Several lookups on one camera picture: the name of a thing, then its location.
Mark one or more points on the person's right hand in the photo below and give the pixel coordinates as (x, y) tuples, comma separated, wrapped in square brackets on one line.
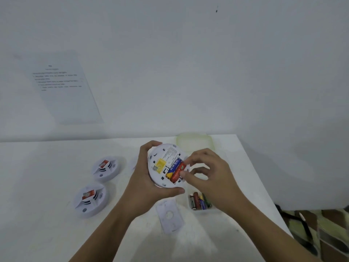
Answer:
[(218, 185)]

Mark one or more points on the person's left hand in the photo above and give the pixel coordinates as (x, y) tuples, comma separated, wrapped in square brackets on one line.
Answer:
[(139, 188)]

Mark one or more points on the person's left thumb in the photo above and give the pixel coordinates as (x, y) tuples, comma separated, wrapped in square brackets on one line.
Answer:
[(173, 192)]

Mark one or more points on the person's right thumb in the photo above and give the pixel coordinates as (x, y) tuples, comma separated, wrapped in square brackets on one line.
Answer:
[(188, 180)]

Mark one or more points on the person's right middle finger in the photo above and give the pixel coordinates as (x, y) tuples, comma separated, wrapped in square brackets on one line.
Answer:
[(200, 171)]

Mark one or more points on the white smoke detector back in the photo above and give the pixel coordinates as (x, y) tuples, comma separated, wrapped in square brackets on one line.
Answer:
[(163, 155)]

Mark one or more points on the person's left forearm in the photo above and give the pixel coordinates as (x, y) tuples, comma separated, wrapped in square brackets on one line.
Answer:
[(109, 234)]

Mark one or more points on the person's right forearm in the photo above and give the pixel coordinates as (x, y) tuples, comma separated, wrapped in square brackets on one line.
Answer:
[(267, 237)]

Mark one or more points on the blue and yellow battery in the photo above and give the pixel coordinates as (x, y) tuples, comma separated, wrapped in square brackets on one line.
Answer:
[(171, 169)]

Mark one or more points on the brown red battery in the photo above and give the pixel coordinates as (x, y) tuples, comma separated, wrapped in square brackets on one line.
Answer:
[(195, 200)]

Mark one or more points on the white mounting plate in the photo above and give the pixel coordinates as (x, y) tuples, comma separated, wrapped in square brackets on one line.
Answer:
[(169, 216)]

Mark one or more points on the clear yellowish plastic lid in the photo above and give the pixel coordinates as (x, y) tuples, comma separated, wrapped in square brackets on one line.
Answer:
[(195, 143)]

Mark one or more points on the green battery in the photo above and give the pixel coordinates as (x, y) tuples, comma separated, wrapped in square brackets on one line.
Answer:
[(207, 203)]

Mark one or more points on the clear plastic container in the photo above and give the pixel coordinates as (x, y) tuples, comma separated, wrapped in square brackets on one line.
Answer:
[(212, 211)]

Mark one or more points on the white smoke detector red tag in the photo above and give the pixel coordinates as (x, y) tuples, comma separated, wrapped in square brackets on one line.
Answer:
[(90, 200), (105, 169)]

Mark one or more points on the patterned green brown fabric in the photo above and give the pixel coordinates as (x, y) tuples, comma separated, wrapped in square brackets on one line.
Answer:
[(332, 231)]

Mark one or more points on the printed paper sheet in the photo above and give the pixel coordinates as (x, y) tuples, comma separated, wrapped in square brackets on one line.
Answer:
[(65, 90)]

